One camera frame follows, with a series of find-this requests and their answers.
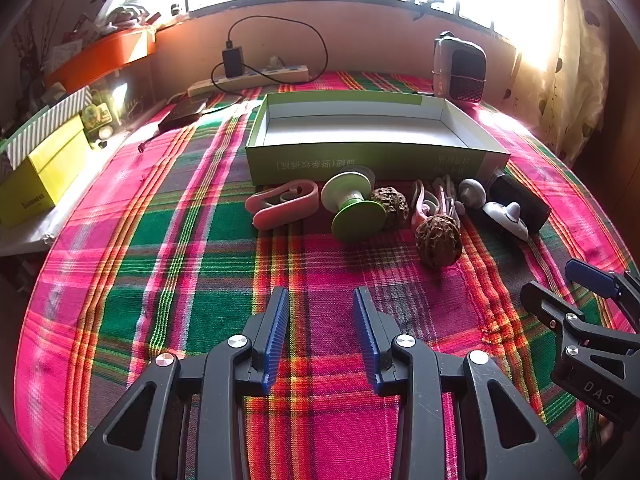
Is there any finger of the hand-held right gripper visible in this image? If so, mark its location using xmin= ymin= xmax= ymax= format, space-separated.
xmin=520 ymin=282 xmax=640 ymax=361
xmin=566 ymin=258 xmax=640 ymax=333

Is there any cream dotted curtain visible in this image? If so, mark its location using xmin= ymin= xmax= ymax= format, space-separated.
xmin=510 ymin=0 xmax=613 ymax=161

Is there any small green picture card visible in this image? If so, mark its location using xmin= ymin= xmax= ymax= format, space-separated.
xmin=82 ymin=102 xmax=113 ymax=128

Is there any black rectangular device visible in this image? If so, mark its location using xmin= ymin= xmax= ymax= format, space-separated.
xmin=487 ymin=167 xmax=551 ymax=235

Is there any white power strip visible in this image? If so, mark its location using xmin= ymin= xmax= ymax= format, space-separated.
xmin=187 ymin=64 xmax=310 ymax=98

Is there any orange storage box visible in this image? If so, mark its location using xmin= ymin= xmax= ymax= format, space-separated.
xmin=45 ymin=27 xmax=158 ymax=93

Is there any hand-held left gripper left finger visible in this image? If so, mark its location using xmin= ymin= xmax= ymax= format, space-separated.
xmin=60 ymin=287 xmax=291 ymax=480

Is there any black charging cable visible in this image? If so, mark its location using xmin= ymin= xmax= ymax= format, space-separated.
xmin=137 ymin=15 xmax=330 ymax=153

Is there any green and white spool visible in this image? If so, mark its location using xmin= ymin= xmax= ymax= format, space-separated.
xmin=321 ymin=170 xmax=388 ymax=242

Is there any brown wrinkled walnut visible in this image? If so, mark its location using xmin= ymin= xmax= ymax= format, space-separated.
xmin=415 ymin=212 xmax=463 ymax=267
xmin=371 ymin=187 xmax=412 ymax=231

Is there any yellow cardboard box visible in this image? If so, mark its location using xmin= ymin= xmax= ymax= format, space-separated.
xmin=0 ymin=115 xmax=93 ymax=226

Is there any black smartphone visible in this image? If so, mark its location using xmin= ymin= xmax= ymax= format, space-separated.
xmin=157 ymin=97 xmax=208 ymax=133

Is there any white mushroom-shaped gadget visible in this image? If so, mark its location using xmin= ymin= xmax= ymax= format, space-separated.
xmin=457 ymin=177 xmax=487 ymax=208

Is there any white plastic bag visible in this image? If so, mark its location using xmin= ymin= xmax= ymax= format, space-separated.
xmin=92 ymin=0 xmax=161 ymax=36

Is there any white smiley-face gadget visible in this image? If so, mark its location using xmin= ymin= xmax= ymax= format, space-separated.
xmin=482 ymin=201 xmax=530 ymax=242

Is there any black window handle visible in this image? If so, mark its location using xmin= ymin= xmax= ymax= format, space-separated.
xmin=412 ymin=0 xmax=443 ymax=23

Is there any black charger adapter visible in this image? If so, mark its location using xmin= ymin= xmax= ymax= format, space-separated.
xmin=221 ymin=47 xmax=244 ymax=78

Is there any grey desktop fan heater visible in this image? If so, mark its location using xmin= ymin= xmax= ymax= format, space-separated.
xmin=431 ymin=31 xmax=488 ymax=103

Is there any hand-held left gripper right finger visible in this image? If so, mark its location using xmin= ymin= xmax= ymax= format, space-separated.
xmin=353 ymin=287 xmax=583 ymax=480

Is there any green and white cardboard box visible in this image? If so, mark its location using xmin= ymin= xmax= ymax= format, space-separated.
xmin=245 ymin=91 xmax=511 ymax=188

